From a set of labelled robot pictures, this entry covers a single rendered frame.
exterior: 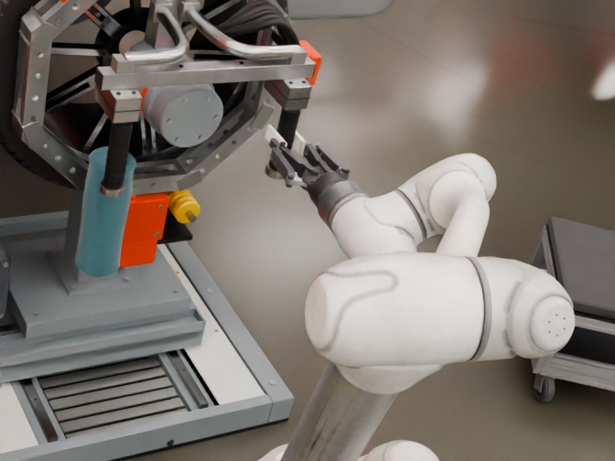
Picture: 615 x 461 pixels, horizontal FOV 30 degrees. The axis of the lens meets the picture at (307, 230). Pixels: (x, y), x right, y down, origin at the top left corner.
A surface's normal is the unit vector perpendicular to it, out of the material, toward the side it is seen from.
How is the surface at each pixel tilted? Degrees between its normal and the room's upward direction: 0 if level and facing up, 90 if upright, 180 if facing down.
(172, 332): 90
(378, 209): 24
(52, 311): 0
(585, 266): 0
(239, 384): 0
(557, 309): 66
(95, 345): 90
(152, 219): 90
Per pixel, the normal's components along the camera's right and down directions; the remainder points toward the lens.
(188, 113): 0.48, 0.59
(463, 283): 0.40, -0.54
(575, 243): 0.22, -0.80
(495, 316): 0.19, 0.09
